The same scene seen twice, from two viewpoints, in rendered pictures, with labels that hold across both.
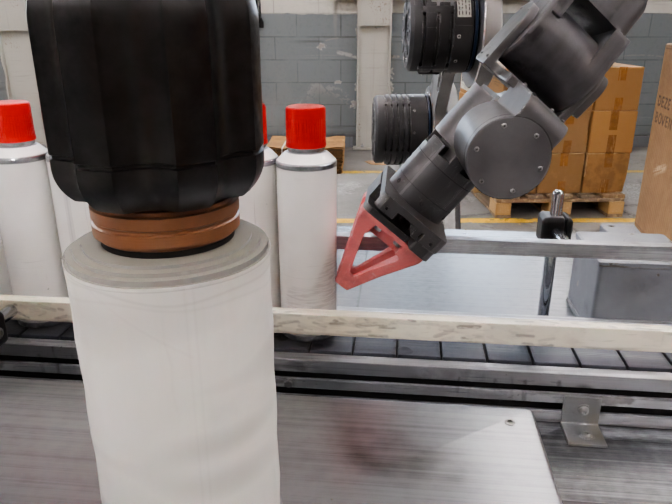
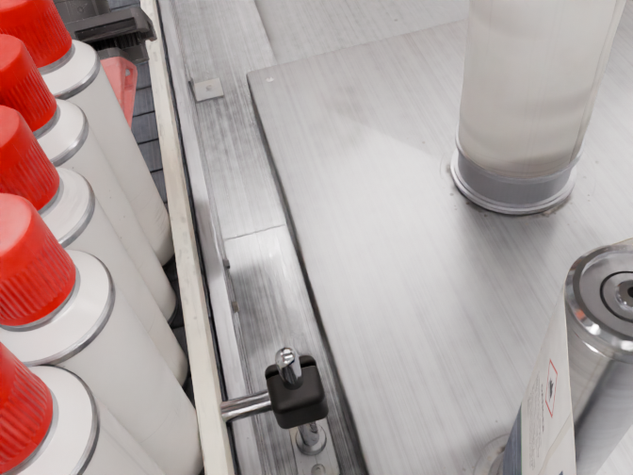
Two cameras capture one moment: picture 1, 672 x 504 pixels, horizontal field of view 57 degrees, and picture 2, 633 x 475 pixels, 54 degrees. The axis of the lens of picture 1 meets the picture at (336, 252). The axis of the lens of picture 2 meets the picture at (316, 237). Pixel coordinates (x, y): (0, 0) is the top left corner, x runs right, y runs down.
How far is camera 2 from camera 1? 0.58 m
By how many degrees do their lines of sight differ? 82
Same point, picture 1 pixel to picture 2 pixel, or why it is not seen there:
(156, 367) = not seen: outside the picture
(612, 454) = (226, 76)
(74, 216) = (143, 460)
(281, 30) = not seen: outside the picture
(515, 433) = (283, 73)
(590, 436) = (212, 84)
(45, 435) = (459, 377)
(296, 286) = (156, 199)
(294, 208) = (120, 117)
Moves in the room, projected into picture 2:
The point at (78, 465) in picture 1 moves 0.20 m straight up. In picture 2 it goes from (477, 312) to (525, 37)
